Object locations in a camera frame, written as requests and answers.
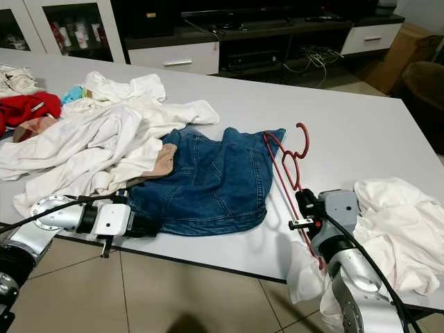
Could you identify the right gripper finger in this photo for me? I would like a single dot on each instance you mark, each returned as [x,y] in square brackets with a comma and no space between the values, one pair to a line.
[301,224]
[306,205]

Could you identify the red plastic clothes hanger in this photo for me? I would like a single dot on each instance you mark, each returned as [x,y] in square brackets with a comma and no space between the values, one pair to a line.
[306,142]

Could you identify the blue denim jeans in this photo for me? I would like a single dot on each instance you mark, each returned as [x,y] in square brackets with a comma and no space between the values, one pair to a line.
[215,187]

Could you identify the white printed T-shirt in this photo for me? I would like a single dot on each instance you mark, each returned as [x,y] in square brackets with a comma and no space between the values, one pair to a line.
[69,149]

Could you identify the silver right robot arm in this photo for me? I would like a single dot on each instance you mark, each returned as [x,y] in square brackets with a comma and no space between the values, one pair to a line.
[364,291]

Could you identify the white rumpled cloth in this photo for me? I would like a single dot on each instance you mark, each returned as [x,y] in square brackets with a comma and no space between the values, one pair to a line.
[395,222]

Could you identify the grey folding table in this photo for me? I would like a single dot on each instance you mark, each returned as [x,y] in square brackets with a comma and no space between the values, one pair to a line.
[361,132]

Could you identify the white crumpled garment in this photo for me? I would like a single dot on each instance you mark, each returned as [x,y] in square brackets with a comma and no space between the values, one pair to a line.
[128,87]

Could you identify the light blue small cloth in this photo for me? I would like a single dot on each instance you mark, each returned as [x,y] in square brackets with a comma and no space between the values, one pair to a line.
[75,94]

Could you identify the dark brown armchair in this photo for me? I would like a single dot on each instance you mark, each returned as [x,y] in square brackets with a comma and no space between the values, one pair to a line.
[422,97]

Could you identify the red garment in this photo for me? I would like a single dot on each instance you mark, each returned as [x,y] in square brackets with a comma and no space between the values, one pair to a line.
[28,109]

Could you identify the white drawer front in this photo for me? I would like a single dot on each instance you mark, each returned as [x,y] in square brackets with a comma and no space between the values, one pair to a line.
[372,38]
[173,61]

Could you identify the black TV stand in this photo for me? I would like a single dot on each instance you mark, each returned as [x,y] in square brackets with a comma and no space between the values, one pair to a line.
[284,35]

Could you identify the cream denim jeans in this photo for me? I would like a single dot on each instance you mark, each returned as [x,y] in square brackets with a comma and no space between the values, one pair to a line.
[19,82]

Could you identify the brown cardboard box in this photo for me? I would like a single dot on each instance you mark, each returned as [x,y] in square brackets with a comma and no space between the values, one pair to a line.
[406,55]

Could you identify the black television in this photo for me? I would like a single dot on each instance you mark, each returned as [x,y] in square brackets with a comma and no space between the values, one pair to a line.
[277,8]

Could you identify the black speaker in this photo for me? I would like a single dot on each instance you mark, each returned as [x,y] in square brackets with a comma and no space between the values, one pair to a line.
[146,17]

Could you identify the white glass door cabinet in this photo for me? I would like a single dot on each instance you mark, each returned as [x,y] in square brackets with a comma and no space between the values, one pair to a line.
[69,28]

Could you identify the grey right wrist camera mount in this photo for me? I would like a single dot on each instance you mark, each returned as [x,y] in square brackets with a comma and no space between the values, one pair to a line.
[341,208]

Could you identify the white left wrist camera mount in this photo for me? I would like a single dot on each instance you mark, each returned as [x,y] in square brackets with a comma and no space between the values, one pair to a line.
[112,218]

